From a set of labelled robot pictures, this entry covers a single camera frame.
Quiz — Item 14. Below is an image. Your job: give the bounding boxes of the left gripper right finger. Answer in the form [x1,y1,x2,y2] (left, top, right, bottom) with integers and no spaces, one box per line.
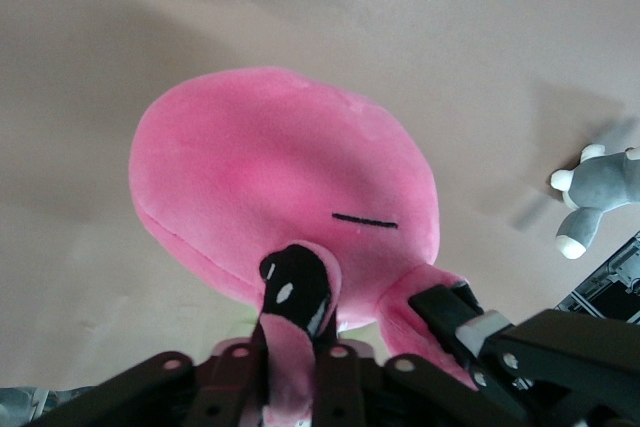
[313,340,532,427]

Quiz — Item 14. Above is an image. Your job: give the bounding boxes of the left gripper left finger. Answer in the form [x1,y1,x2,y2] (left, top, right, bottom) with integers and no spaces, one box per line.
[29,338,272,427]

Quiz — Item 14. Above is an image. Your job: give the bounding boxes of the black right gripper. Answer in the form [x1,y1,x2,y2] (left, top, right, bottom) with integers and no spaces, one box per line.
[407,279,640,427]

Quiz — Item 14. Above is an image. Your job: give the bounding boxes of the round pink plush toy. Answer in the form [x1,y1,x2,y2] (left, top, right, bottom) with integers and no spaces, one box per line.
[127,65,481,427]

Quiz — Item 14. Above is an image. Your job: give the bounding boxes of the grey and white plush husky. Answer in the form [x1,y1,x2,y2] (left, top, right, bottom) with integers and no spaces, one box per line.
[549,143,640,262]

